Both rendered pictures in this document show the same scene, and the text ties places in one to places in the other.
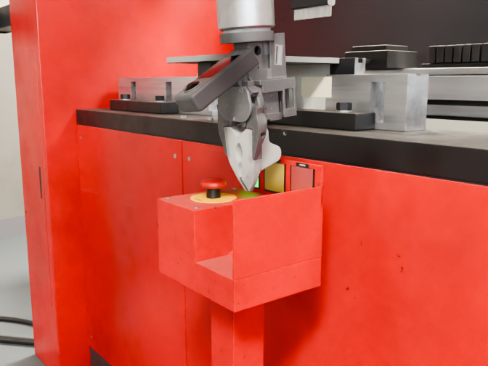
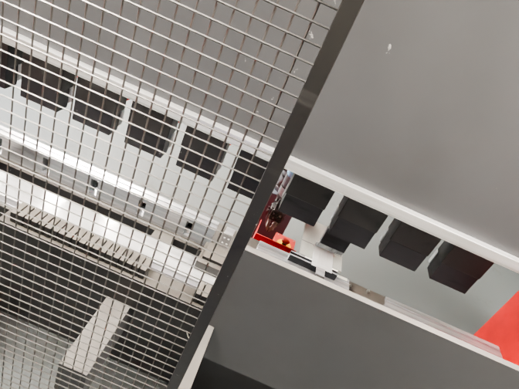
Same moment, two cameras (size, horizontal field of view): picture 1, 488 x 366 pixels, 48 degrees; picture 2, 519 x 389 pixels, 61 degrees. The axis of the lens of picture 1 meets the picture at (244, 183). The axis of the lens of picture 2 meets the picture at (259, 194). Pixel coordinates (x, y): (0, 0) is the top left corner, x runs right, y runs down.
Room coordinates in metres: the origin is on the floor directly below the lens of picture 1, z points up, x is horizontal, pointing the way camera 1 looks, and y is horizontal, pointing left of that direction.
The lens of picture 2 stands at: (1.70, -1.43, 2.03)
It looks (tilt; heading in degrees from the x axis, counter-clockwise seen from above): 32 degrees down; 127
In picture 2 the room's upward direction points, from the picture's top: 25 degrees clockwise
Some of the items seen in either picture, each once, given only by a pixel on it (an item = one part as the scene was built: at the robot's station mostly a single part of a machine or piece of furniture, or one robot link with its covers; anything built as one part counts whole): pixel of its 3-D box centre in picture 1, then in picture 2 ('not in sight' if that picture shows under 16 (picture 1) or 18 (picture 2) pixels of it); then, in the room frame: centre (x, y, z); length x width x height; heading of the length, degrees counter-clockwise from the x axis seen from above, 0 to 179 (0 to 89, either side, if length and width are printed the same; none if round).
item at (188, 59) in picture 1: (253, 60); (322, 243); (1.04, -0.02, 1.00); 0.26 x 0.18 x 0.01; 129
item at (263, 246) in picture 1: (237, 221); (272, 246); (0.80, 0.01, 0.75); 0.20 x 0.16 x 0.18; 38
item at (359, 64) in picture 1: (319, 67); (312, 265); (1.11, -0.15, 0.99); 0.20 x 0.03 x 0.03; 39
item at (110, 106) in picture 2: not in sight; (100, 103); (0.37, -0.74, 1.26); 0.15 x 0.09 x 0.17; 39
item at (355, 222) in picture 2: not in sight; (357, 218); (1.15, -0.12, 1.26); 0.15 x 0.09 x 0.17; 39
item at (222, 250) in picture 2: not in sight; (222, 247); (0.93, -0.49, 1.01); 0.26 x 0.12 x 0.05; 129
